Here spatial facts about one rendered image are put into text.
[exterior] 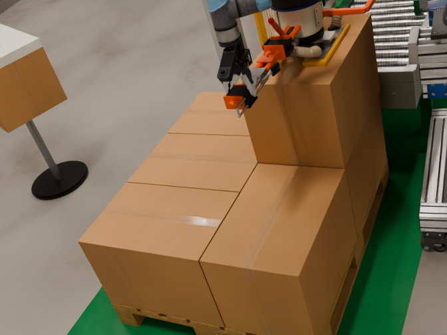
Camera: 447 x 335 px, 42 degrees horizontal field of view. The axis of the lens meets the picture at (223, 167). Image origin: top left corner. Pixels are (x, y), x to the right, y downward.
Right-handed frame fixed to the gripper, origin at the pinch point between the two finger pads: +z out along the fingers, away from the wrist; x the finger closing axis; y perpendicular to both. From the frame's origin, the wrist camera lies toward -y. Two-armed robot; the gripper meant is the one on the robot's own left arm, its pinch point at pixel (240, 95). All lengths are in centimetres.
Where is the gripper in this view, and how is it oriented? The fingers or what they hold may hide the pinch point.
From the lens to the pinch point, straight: 197.9
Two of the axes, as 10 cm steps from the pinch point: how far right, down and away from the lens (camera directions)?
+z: 2.5, 7.9, 5.6
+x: -8.7, -0.7, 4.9
